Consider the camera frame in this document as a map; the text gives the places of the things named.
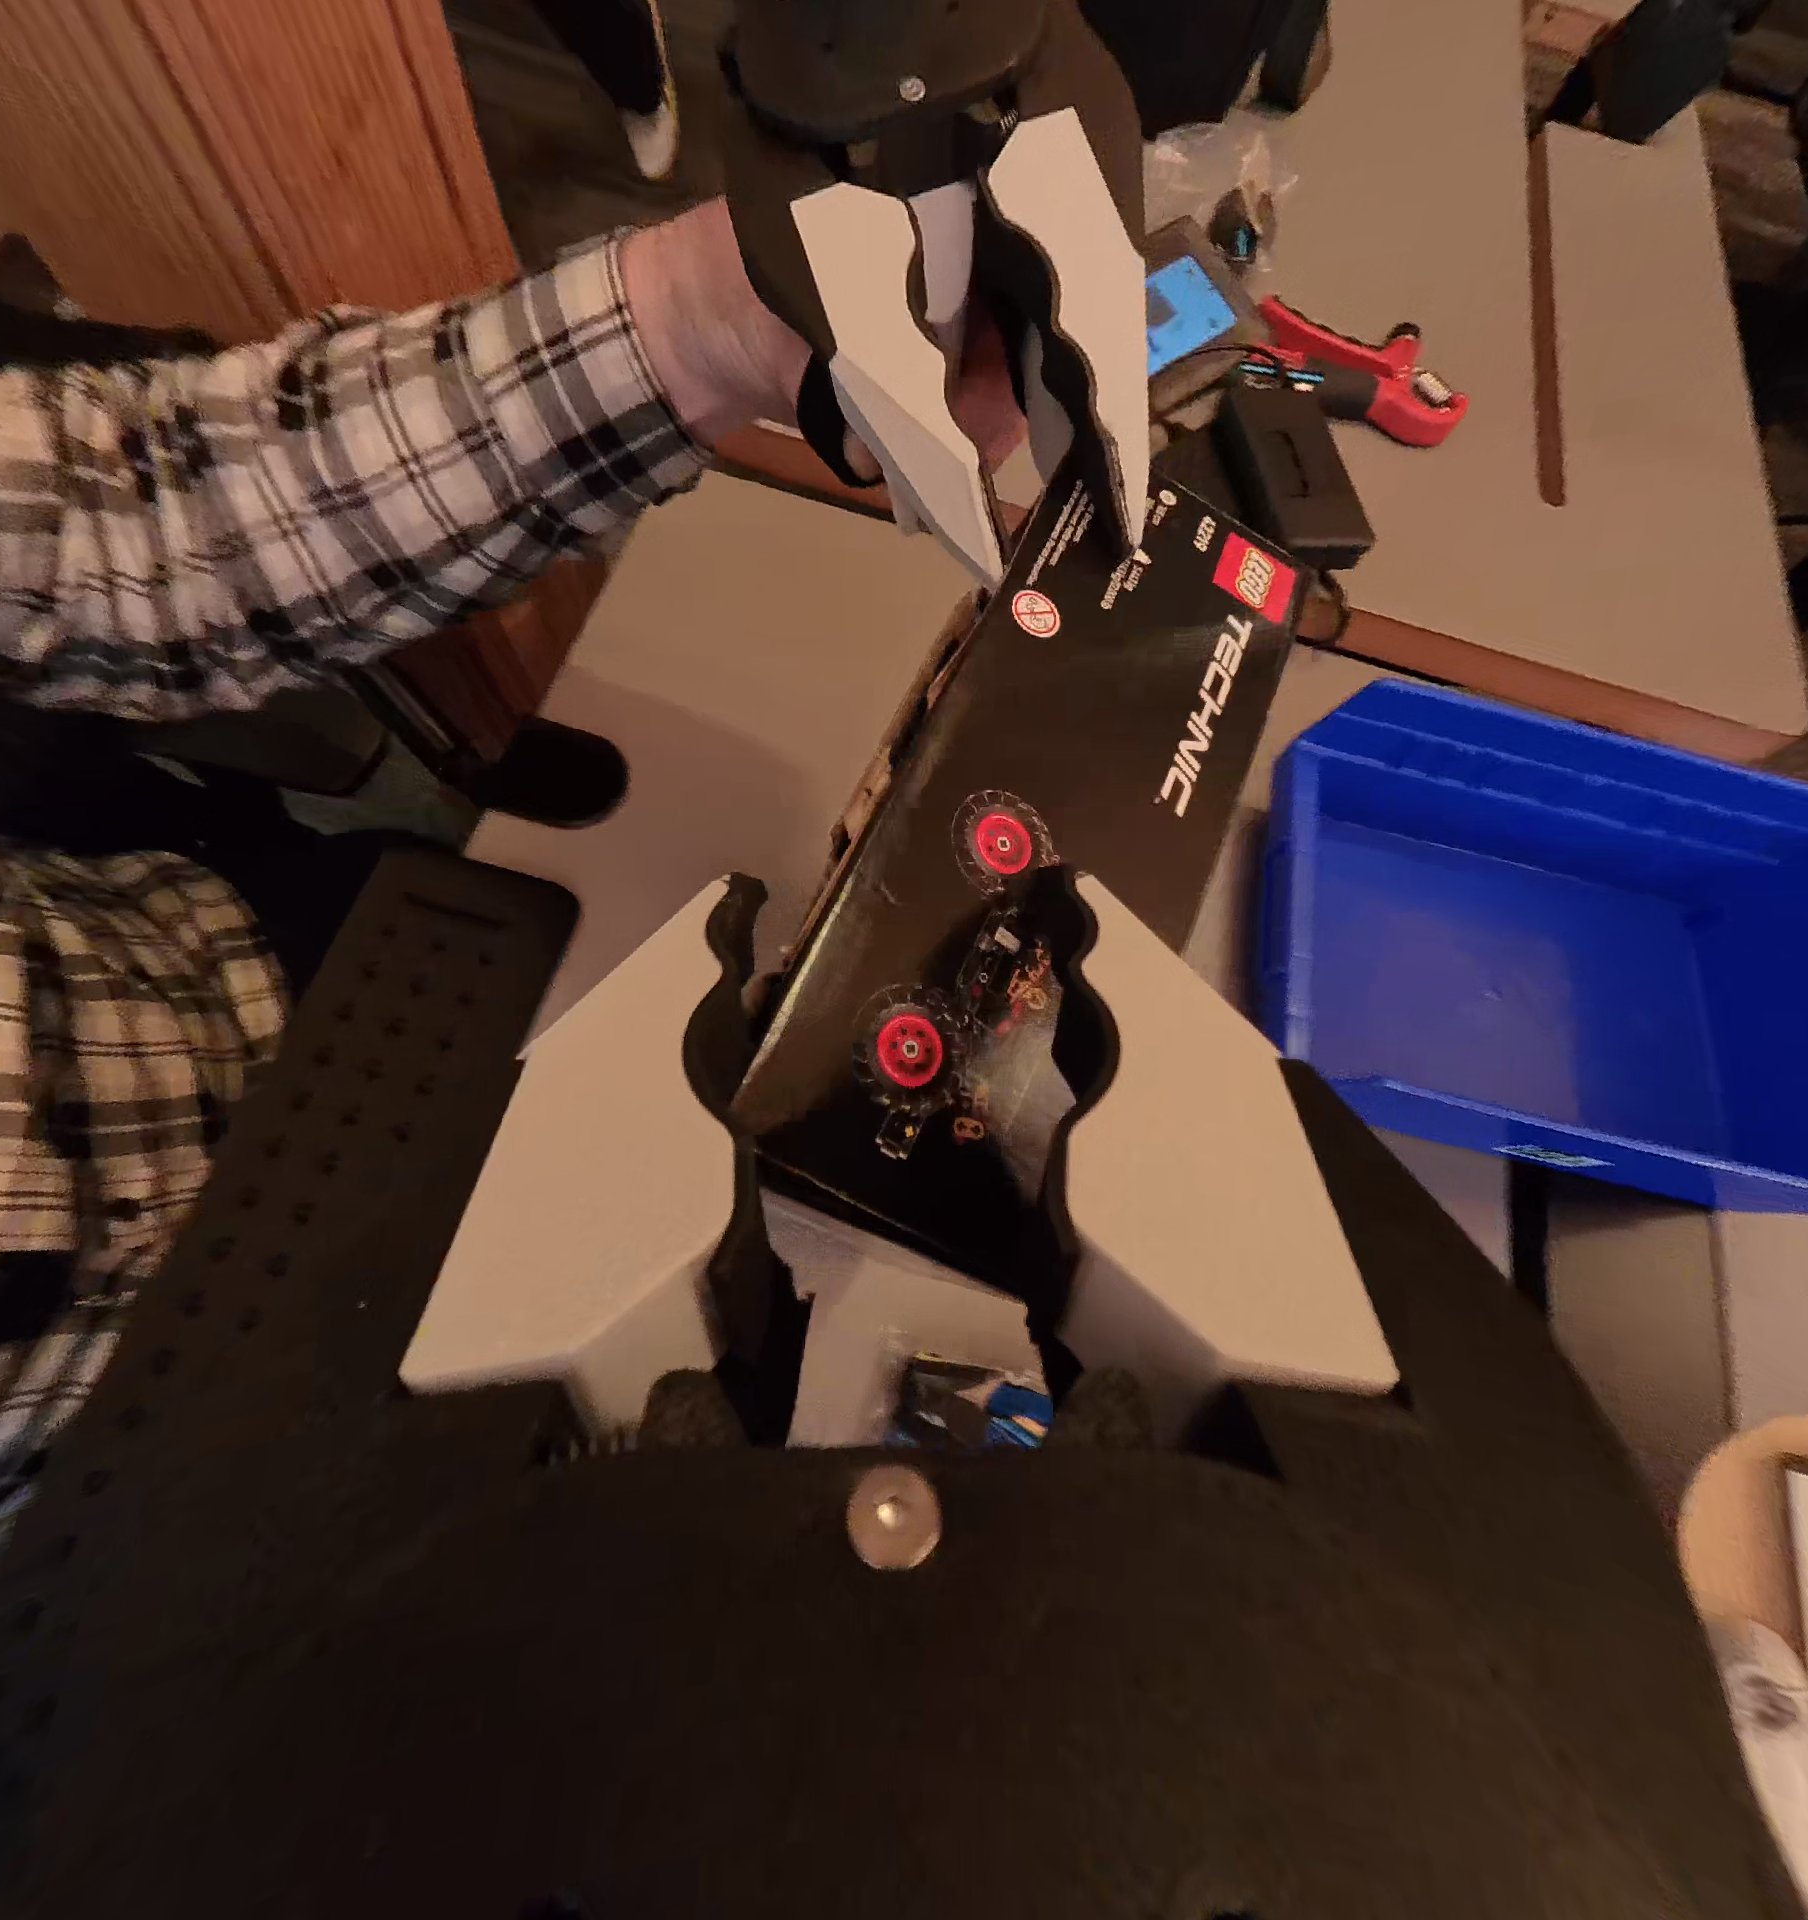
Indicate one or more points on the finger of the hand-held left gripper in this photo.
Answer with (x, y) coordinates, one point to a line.
(1099, 226)
(874, 301)

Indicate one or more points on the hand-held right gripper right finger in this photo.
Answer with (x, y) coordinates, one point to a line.
(1219, 1201)

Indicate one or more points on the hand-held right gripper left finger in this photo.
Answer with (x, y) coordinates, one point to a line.
(589, 1201)

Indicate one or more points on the dark toy truck box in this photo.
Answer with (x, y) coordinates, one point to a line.
(1099, 721)

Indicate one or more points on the background desk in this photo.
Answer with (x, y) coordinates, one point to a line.
(1444, 226)

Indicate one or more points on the grey desk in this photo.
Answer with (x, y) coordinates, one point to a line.
(723, 647)

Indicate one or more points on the person's left hand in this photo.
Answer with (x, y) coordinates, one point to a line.
(709, 329)

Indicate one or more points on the device with blue screen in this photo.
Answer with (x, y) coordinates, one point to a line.
(1190, 301)

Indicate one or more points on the small clear bag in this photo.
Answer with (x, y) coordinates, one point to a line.
(1219, 194)

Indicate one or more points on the black dotted mat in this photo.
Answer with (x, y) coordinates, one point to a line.
(319, 1125)

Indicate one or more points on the red hand tool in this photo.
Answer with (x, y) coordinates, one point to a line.
(1384, 375)

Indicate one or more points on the blue storage bin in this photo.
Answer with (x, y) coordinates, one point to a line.
(1519, 930)

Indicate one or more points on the person's black shoe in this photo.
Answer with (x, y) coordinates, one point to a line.
(545, 774)

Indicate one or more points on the person's plaid clothing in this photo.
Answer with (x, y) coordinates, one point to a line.
(94, 1050)

